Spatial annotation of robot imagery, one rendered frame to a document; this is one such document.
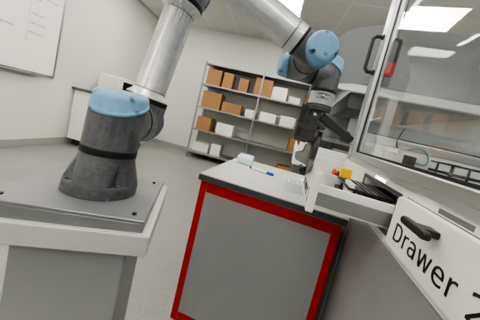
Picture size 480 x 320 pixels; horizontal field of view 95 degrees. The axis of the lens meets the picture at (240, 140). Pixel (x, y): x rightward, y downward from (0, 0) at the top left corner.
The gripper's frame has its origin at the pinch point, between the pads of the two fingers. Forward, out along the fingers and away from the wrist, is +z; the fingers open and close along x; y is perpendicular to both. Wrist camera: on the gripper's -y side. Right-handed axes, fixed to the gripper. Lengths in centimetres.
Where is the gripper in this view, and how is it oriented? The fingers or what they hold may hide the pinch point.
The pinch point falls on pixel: (308, 170)
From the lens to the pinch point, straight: 74.0
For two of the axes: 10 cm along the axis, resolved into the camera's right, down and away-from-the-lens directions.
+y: -9.4, -2.5, 2.3
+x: -2.5, 0.3, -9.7
